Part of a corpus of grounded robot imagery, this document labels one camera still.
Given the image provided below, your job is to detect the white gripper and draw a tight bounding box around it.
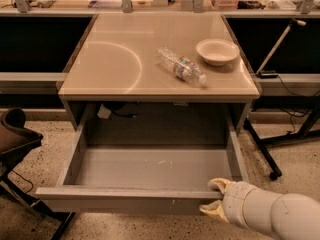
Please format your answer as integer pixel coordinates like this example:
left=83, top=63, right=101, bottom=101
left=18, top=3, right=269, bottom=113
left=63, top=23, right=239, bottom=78
left=199, top=178, right=277, bottom=231

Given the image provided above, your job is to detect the grey top drawer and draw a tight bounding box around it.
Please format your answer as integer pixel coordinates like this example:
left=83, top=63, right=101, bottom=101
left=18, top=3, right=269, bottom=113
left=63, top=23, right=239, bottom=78
left=36, top=103, right=247, bottom=215

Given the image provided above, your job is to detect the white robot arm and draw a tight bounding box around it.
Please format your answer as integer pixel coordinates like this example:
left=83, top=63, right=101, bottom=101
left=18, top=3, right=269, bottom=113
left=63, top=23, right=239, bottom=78
left=200, top=178, right=320, bottom=240

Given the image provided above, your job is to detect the grey drawer cabinet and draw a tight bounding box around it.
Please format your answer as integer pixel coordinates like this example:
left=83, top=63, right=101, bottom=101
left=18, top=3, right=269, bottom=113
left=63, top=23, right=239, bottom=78
left=59, top=12, right=260, bottom=125

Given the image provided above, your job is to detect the black wheeled stand base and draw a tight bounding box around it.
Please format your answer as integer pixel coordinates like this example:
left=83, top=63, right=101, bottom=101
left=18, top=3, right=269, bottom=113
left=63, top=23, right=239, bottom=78
left=243, top=107, right=320, bottom=181

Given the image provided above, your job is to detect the white pole with black tip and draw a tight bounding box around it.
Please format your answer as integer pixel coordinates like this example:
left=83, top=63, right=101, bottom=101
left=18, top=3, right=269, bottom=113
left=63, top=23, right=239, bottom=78
left=256, top=18, right=307, bottom=78

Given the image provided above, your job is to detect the clear plastic water bottle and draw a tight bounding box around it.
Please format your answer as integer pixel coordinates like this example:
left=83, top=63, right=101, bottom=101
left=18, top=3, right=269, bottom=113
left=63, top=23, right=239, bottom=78
left=157, top=46, right=207, bottom=86

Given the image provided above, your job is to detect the white bowl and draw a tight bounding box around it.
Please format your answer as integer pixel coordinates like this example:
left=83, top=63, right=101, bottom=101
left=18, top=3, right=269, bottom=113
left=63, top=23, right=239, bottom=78
left=196, top=39, right=240, bottom=66

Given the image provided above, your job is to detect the dark office chair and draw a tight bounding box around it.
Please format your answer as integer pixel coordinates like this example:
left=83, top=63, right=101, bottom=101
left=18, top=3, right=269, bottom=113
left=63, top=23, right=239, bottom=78
left=0, top=109, right=78, bottom=240

